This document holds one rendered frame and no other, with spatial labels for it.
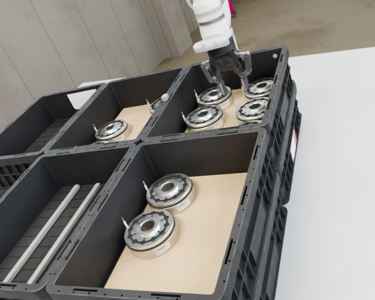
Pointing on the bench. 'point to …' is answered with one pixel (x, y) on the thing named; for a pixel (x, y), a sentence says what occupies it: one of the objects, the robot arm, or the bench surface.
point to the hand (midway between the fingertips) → (234, 87)
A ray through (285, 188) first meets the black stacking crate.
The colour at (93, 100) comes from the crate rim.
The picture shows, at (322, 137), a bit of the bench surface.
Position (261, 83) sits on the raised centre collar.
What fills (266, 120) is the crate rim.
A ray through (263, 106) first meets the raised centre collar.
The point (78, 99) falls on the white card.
